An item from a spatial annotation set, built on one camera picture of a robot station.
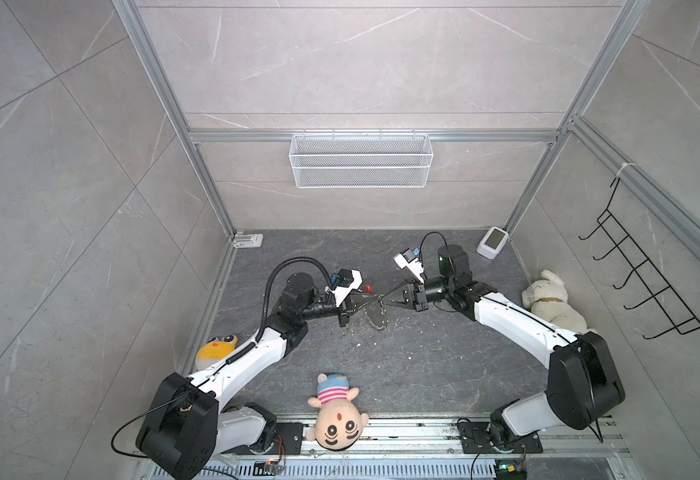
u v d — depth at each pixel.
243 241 1.15
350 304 0.66
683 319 0.58
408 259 0.69
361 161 1.01
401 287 0.70
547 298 0.91
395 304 0.70
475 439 0.73
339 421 0.69
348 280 0.61
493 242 1.11
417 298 0.66
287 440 0.73
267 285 0.56
